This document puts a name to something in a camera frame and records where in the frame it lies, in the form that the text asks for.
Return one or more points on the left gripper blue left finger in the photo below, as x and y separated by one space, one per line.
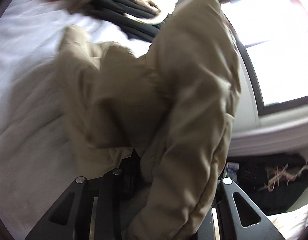
86 201

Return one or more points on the window with dark frame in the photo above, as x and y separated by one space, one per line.
272 37

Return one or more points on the black hooded garment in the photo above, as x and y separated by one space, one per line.
114 11

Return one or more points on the beige puffer jacket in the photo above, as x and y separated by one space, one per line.
175 106

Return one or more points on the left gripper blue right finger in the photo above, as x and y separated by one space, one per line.
233 215

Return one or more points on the grey plush bed blanket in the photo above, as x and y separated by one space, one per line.
36 159

